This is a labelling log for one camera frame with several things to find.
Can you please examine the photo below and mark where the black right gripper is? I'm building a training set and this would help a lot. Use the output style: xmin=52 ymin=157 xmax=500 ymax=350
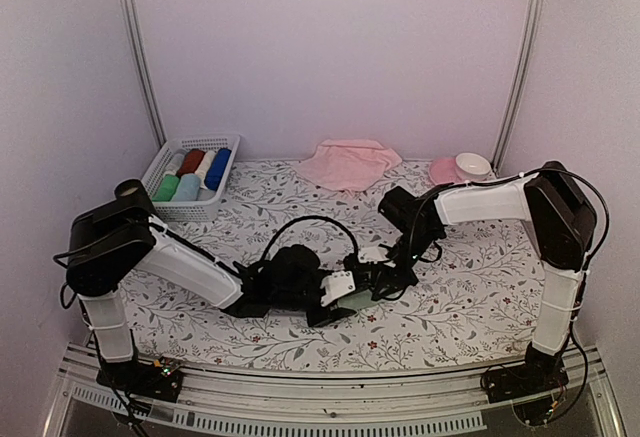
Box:
xmin=369 ymin=228 xmax=439 ymax=301

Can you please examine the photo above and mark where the green towel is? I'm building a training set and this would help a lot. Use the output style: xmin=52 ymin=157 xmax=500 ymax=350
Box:
xmin=152 ymin=174 xmax=180 ymax=202
xmin=337 ymin=291 xmax=376 ymax=312

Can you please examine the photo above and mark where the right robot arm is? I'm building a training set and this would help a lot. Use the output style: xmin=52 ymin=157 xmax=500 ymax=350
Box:
xmin=378 ymin=161 xmax=600 ymax=393

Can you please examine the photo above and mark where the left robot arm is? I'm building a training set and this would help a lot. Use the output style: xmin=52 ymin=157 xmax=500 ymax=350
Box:
xmin=55 ymin=202 xmax=387 ymax=391

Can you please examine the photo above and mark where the pink plate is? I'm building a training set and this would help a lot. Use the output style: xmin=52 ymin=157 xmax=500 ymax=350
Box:
xmin=428 ymin=157 xmax=463 ymax=185

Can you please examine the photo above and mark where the pink towel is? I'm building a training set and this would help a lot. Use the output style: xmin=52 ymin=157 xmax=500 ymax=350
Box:
xmin=294 ymin=139 xmax=403 ymax=192

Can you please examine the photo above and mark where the white bowl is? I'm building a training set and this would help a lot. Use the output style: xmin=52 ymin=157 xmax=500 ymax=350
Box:
xmin=454 ymin=152 xmax=491 ymax=180

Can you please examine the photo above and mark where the light blue rolled towel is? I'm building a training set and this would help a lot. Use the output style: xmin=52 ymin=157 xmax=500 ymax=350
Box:
xmin=171 ymin=173 xmax=200 ymax=202

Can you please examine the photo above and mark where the white rolled towel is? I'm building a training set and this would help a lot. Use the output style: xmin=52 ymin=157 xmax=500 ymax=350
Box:
xmin=195 ymin=150 xmax=216 ymax=190

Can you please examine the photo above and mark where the green rolled towel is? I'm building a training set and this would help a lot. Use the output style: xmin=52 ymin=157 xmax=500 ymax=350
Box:
xmin=152 ymin=174 xmax=180 ymax=202

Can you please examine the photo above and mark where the red rolled towel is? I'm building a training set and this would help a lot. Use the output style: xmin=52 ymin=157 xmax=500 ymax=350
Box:
xmin=176 ymin=149 xmax=206 ymax=178

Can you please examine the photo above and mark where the grey rolled towel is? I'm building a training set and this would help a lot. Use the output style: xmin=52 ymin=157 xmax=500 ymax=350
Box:
xmin=164 ymin=152 xmax=185 ymax=175

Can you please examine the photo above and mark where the black cylinder cup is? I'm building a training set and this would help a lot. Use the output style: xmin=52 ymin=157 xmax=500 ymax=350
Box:
xmin=114 ymin=179 xmax=156 ymax=215

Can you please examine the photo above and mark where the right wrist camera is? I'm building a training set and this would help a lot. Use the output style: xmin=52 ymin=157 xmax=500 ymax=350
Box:
xmin=343 ymin=246 xmax=390 ymax=268

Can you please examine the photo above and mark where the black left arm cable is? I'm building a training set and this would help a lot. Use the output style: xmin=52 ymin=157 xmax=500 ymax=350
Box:
xmin=254 ymin=214 xmax=360 ymax=278

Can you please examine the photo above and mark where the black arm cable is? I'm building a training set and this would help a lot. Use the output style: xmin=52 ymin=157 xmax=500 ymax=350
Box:
xmin=399 ymin=166 xmax=612 ymax=278
xmin=254 ymin=214 xmax=360 ymax=278

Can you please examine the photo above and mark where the front aluminium rail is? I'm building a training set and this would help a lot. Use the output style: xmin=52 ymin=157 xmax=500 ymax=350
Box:
xmin=43 ymin=345 xmax=631 ymax=436

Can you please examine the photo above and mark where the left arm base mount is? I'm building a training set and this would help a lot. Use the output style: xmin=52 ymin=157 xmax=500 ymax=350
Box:
xmin=96 ymin=360 xmax=184 ymax=403

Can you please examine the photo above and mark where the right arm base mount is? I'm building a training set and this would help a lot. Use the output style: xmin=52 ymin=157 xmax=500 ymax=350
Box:
xmin=480 ymin=347 xmax=589 ymax=428

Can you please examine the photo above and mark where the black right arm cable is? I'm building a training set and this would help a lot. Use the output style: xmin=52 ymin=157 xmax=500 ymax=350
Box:
xmin=399 ymin=166 xmax=612 ymax=278

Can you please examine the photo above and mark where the right aluminium frame post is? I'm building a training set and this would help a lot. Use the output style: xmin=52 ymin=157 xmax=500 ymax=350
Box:
xmin=492 ymin=0 xmax=544 ymax=173

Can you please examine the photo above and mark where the aluminium frame post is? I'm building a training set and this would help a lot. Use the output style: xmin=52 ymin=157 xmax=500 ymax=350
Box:
xmin=492 ymin=0 xmax=544 ymax=173
xmin=120 ymin=0 xmax=167 ymax=148

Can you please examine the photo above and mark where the left aluminium frame post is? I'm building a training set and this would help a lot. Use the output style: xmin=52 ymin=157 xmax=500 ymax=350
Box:
xmin=120 ymin=0 xmax=167 ymax=148

